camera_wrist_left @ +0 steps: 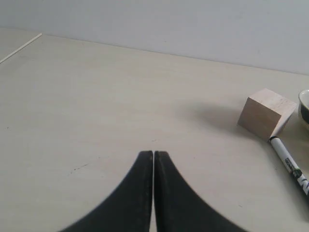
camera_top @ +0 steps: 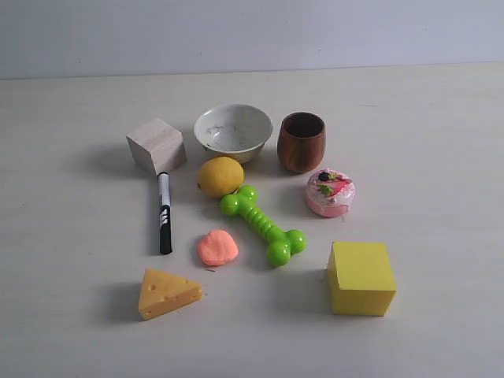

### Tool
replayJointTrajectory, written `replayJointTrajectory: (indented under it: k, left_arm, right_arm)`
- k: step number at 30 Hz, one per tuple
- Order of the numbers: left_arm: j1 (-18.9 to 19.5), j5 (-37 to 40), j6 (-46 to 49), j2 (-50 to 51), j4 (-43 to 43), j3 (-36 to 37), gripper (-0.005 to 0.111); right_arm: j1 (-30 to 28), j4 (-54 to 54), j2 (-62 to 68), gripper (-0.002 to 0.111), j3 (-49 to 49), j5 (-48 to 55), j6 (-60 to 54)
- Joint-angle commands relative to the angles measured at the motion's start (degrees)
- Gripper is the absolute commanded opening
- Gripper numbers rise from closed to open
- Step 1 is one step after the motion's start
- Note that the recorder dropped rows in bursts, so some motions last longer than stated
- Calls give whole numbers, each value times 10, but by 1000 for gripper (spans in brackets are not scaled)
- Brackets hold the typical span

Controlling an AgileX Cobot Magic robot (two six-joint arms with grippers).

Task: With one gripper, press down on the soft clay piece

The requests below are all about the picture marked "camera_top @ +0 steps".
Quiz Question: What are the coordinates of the orange-pink putty lump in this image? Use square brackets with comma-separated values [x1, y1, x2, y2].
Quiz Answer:
[198, 229, 239, 266]

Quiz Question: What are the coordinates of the yellow lemon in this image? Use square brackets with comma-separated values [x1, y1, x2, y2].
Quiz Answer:
[198, 157, 245, 198]

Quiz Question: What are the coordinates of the white ceramic bowl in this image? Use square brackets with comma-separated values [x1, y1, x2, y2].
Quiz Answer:
[194, 104, 273, 164]

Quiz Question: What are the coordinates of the green plastic bone toy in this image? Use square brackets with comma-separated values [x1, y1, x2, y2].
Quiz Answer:
[220, 185, 307, 267]

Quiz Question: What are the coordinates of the brown wooden cup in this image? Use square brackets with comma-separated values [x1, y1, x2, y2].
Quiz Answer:
[276, 112, 326, 174]

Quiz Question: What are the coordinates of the pink toy cake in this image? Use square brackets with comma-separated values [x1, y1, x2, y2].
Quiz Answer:
[305, 169, 356, 218]

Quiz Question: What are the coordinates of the black and white marker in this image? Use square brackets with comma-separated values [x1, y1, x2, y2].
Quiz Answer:
[157, 172, 172, 255]

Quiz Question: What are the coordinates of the light wooden cube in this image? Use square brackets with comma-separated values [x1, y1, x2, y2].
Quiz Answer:
[126, 118, 187, 176]

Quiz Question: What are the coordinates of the yellow cheese wedge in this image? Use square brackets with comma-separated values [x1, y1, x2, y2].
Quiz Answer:
[138, 269, 203, 321]

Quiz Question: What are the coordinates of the yellow foam cube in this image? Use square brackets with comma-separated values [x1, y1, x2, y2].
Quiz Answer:
[327, 242, 397, 317]

